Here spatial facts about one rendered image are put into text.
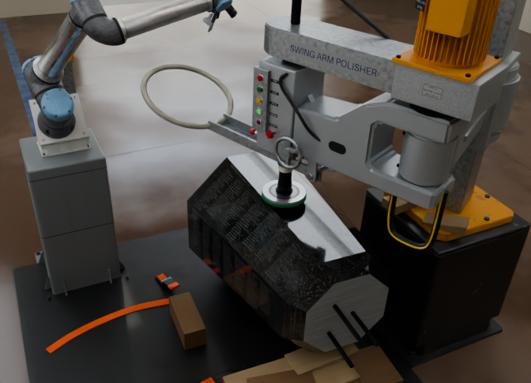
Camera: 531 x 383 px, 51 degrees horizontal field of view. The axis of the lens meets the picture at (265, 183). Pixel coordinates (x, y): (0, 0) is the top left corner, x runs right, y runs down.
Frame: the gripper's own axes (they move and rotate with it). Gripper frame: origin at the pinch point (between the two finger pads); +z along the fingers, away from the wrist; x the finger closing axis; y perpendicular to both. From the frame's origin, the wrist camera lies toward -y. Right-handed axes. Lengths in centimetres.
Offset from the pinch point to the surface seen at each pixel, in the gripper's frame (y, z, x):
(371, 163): -86, -21, 81
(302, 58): -44, -40, 61
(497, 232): -167, 12, 50
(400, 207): -119, 20, 51
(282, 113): -46, -12, 62
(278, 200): -62, 31, 68
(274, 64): -35, -28, 55
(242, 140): -36, 21, 50
